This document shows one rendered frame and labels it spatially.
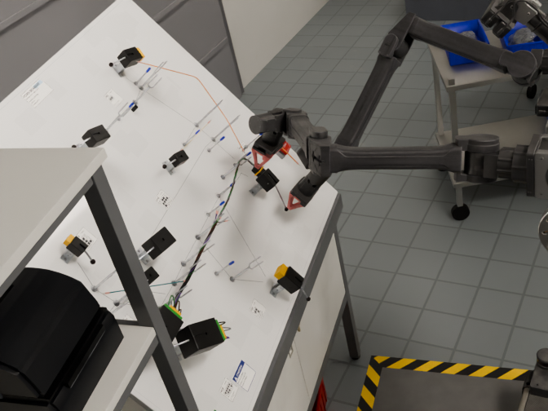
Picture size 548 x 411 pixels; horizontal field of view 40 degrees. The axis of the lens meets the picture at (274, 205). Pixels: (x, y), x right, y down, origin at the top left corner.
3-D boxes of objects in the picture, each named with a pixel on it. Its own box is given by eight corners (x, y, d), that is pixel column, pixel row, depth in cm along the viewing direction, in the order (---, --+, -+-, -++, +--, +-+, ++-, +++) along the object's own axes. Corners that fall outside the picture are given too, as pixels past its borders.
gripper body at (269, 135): (252, 146, 229) (259, 127, 225) (267, 133, 237) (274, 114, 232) (270, 156, 228) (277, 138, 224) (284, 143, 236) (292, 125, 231)
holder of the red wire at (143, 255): (113, 267, 194) (134, 249, 187) (143, 243, 204) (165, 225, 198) (125, 282, 194) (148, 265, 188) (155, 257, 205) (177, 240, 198)
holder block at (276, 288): (293, 314, 229) (315, 301, 223) (264, 289, 226) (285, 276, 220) (298, 303, 232) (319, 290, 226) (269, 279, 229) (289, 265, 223)
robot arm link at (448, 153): (306, 183, 177) (304, 142, 174) (309, 169, 190) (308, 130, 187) (500, 183, 171) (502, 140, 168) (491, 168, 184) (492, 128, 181)
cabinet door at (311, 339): (347, 292, 299) (332, 214, 277) (312, 400, 259) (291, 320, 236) (341, 292, 300) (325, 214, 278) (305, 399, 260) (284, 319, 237)
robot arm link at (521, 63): (399, 3, 220) (408, 15, 229) (377, 46, 221) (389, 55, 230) (541, 55, 199) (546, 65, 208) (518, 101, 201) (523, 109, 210)
